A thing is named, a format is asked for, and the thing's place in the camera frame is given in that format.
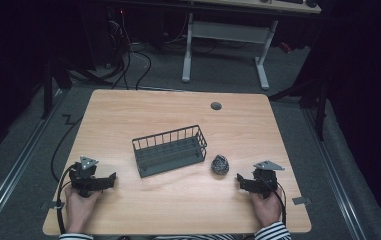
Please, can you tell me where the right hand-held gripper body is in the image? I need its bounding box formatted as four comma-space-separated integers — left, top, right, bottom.
243, 160, 286, 200

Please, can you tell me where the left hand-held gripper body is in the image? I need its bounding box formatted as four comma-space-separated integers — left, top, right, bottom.
68, 155, 112, 199

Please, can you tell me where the person's right hand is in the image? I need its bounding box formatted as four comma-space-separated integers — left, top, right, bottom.
249, 186, 284, 229

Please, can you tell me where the person's left hand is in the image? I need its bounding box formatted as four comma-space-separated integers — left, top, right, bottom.
64, 185, 103, 234

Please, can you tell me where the speckled black white ball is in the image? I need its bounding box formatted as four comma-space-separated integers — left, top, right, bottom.
210, 153, 231, 176

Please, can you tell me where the grey tape piece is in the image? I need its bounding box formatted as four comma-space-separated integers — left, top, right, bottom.
291, 196, 312, 206

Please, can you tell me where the person's striped shirt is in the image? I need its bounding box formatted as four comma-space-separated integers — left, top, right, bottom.
151, 233, 236, 240

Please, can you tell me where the black metal stand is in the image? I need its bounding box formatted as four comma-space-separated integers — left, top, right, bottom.
268, 78, 330, 142
40, 56, 114, 121

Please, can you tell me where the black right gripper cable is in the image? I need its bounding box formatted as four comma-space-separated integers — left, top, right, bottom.
259, 175, 288, 228

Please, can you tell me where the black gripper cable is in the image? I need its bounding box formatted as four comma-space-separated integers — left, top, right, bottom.
50, 114, 83, 235
259, 175, 288, 228

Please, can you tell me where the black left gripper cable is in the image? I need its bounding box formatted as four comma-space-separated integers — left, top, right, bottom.
50, 114, 83, 235

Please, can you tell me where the dark grey wire basket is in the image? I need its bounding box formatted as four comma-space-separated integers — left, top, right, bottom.
131, 124, 209, 179

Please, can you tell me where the metal floor rail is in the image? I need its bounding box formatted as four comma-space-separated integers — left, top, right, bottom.
0, 87, 66, 234
302, 105, 368, 240

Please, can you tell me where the black floor cables bundle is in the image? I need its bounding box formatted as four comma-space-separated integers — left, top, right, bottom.
104, 9, 153, 92

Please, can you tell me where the white frame wooden desk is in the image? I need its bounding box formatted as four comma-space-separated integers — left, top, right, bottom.
180, 0, 323, 92

